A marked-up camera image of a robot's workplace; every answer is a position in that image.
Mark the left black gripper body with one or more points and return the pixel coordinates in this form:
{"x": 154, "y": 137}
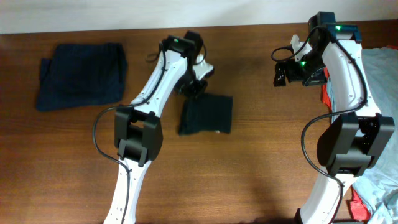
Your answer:
{"x": 189, "y": 85}

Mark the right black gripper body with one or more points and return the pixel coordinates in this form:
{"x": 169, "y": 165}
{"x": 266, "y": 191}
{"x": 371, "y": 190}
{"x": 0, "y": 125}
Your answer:
{"x": 308, "y": 70}

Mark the dark green t-shirt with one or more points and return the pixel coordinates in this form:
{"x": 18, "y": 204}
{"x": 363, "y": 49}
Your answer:
{"x": 207, "y": 112}

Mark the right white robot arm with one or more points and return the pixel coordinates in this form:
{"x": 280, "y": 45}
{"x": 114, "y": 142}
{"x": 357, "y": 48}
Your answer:
{"x": 343, "y": 143}

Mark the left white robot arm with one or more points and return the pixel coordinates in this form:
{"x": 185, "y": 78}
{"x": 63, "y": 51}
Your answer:
{"x": 181, "y": 67}

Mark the folded navy blue garment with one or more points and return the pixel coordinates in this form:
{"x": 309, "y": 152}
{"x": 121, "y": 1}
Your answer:
{"x": 82, "y": 75}

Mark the light blue t-shirt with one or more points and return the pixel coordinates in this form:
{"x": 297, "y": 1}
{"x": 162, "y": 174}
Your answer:
{"x": 377, "y": 187}

